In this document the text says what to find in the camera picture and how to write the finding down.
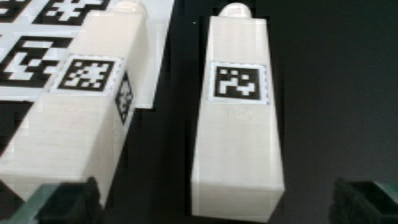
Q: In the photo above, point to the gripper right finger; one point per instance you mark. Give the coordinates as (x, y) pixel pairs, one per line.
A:
(365, 202)

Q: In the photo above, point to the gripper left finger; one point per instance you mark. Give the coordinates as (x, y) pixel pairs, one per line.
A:
(63, 204)

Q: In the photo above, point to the white leg with tag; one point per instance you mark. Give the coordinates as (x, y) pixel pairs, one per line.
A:
(237, 167)

